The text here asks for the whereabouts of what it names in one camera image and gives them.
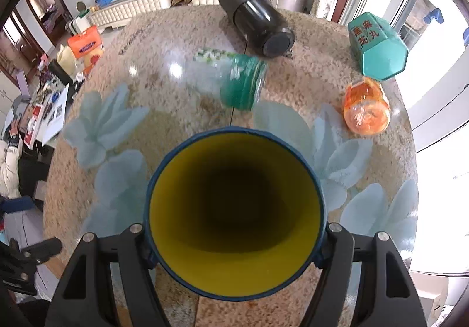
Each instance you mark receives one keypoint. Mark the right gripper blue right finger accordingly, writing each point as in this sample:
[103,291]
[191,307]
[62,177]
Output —
[327,303]

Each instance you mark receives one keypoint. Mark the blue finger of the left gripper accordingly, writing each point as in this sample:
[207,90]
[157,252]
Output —
[9,206]
[43,251]

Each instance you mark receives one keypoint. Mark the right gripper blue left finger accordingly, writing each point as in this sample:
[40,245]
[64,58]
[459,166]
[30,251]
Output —
[140,294]

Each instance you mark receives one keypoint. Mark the blue cup yellow inside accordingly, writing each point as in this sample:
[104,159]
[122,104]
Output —
[234,214]

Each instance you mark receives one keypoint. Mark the white paper sheet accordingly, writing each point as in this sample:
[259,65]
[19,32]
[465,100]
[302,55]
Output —
[52,125]

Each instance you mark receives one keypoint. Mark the orange plastic jar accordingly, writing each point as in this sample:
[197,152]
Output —
[366,109]

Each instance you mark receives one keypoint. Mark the orange tissue pack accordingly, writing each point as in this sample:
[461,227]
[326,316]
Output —
[88,43]

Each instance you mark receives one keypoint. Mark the green label clear bottle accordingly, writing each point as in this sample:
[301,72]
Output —
[233,79]

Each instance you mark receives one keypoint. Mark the teal hexagonal tin box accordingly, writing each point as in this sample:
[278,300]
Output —
[379,50]

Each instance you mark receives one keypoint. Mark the black cylindrical thermos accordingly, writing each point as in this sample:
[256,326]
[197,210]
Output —
[266,31]

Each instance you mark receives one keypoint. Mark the white tufted tv cabinet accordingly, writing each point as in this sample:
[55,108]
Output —
[119,12]

